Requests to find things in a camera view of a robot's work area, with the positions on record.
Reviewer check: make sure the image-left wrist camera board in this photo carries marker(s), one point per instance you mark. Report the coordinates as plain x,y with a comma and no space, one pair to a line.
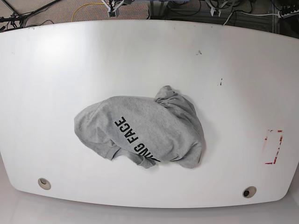
114,13

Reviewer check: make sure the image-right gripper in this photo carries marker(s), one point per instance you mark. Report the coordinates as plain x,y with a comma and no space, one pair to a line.
215,11

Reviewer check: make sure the left table cable grommet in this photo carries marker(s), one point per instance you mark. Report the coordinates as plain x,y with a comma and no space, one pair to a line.
44,184

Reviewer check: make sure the white power strip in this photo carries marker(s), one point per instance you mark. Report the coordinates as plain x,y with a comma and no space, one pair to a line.
288,11

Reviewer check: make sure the grey metal frame leg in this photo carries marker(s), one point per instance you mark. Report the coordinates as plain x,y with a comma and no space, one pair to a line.
157,8

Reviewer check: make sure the red tape rectangle marking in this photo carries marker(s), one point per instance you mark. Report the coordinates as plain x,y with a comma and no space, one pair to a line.
271,146

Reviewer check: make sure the grey printed T-shirt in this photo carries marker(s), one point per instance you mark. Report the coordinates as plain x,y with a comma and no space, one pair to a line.
147,131

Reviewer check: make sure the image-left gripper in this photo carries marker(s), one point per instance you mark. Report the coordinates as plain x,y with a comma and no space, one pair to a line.
113,5

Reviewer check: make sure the black tripod legs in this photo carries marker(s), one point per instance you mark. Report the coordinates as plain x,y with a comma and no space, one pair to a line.
17,20

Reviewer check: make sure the right table cable grommet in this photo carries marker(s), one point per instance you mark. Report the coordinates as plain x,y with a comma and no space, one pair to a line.
249,192

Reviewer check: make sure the table cable grommet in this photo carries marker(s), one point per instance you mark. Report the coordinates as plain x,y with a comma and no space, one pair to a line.
249,192
44,184

